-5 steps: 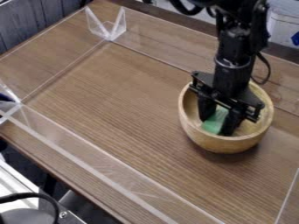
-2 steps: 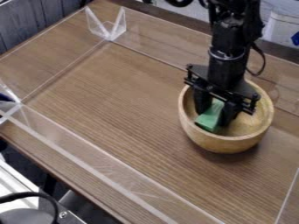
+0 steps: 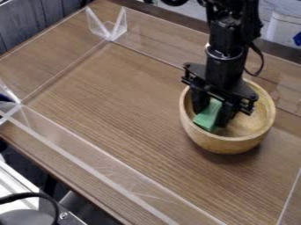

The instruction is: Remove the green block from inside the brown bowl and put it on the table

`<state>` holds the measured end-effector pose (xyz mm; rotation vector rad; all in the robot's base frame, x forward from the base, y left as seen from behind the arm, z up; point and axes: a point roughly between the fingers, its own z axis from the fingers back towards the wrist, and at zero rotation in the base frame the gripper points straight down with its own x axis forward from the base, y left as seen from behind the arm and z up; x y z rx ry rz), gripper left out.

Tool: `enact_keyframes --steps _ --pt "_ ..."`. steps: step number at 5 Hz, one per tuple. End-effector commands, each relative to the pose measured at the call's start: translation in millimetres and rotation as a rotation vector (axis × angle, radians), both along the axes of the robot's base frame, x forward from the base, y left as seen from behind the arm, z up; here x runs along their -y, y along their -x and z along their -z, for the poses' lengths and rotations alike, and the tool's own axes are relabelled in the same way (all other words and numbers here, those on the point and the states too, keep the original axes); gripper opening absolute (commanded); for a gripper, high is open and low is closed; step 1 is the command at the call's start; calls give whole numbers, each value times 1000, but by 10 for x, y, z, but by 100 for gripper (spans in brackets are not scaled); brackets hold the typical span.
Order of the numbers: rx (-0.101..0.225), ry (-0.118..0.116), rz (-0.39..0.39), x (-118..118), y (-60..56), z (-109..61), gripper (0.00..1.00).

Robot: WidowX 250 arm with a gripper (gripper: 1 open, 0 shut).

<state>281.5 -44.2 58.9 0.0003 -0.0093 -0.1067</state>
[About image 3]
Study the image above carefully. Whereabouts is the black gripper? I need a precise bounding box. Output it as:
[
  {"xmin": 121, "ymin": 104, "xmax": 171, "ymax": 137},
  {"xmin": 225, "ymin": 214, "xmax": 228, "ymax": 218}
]
[{"xmin": 181, "ymin": 45, "xmax": 258, "ymax": 127}]

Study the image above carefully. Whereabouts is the green rectangular block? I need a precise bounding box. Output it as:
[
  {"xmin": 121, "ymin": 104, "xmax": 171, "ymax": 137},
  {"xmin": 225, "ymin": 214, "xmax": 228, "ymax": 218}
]
[{"xmin": 193, "ymin": 98, "xmax": 222, "ymax": 132}]

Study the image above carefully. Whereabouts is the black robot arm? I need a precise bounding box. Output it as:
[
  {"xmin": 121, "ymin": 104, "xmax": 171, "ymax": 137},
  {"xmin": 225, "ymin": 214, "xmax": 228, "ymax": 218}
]
[{"xmin": 182, "ymin": 0, "xmax": 262, "ymax": 127}]

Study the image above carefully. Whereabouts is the brown wooden bowl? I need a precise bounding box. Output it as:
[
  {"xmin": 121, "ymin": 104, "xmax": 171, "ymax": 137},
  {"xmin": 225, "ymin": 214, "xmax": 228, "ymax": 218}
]
[{"xmin": 180, "ymin": 79, "xmax": 277, "ymax": 155}]

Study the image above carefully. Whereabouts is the blue object at right edge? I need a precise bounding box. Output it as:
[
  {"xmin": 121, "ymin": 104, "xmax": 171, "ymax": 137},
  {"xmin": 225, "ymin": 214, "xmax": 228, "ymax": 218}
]
[{"xmin": 293, "ymin": 32, "xmax": 301, "ymax": 46}]

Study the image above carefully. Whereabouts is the white container in background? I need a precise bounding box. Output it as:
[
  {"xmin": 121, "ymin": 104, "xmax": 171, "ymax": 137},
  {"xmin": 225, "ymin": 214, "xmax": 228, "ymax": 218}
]
[{"xmin": 266, "ymin": 3, "xmax": 301, "ymax": 49}]

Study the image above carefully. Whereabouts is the clear acrylic front barrier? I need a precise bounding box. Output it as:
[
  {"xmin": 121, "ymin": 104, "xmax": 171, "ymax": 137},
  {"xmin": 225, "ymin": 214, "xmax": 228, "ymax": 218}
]
[{"xmin": 0, "ymin": 83, "xmax": 226, "ymax": 225}]

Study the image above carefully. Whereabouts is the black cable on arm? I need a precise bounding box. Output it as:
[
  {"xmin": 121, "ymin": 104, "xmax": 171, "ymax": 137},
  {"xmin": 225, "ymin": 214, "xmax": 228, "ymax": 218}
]
[{"xmin": 244, "ymin": 42, "xmax": 266, "ymax": 77}]

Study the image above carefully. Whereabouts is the clear acrylic corner bracket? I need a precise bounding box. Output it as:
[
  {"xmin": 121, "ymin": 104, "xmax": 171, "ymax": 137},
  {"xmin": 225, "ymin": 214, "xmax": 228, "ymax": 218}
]
[{"xmin": 85, "ymin": 7, "xmax": 129, "ymax": 41}]

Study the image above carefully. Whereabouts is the black cable bottom left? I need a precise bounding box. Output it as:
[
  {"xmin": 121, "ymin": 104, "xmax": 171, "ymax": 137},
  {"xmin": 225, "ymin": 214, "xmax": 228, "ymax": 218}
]
[{"xmin": 0, "ymin": 192, "xmax": 62, "ymax": 225}]

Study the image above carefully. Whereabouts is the grey metal bracket with screw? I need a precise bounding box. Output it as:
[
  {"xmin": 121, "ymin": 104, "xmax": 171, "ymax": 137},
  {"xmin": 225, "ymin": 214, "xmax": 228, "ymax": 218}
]
[{"xmin": 0, "ymin": 202, "xmax": 87, "ymax": 225}]

